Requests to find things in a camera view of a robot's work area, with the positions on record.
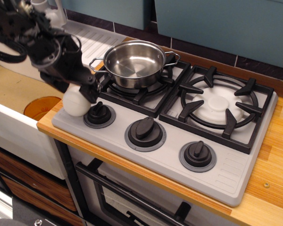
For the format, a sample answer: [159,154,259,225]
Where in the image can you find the black left burner grate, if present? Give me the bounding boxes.
[95,61,191,118]

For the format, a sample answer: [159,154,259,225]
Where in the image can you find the black right burner grate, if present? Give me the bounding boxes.
[159,65,276,154]

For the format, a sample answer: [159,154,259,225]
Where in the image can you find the black stove knob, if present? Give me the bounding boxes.
[83,101,116,129]
[125,117,166,152]
[179,141,217,173]

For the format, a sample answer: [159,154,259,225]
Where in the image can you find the grey toy stove top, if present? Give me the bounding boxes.
[52,91,278,206]

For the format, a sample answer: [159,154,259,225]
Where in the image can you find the black left stove knob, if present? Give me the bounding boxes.
[83,101,116,129]

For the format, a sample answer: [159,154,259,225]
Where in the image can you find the oven door with black handle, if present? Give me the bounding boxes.
[75,158,203,226]

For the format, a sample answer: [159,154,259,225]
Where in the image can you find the white toy sink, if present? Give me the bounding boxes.
[0,20,126,180]

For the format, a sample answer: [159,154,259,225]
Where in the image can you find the black burner grate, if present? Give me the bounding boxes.
[159,65,276,154]
[95,61,191,118]

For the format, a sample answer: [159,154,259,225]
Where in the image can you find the black braided cable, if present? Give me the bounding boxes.
[0,35,29,64]

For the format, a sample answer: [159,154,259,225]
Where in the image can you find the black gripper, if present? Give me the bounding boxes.
[0,0,101,104]

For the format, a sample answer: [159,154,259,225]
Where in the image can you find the grey toy faucet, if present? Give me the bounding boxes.
[31,0,67,27]

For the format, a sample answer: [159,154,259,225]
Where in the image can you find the stainless steel pot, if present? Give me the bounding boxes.
[89,40,181,89]

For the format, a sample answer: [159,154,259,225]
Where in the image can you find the orange sink drain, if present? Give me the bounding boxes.
[23,96,61,121]

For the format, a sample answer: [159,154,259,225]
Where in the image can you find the black middle stove knob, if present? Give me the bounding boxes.
[125,117,166,152]

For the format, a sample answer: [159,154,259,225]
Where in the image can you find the black right stove knob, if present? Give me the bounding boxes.
[179,141,217,173]

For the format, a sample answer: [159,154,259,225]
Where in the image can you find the wooden drawer fronts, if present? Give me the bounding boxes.
[0,148,83,226]

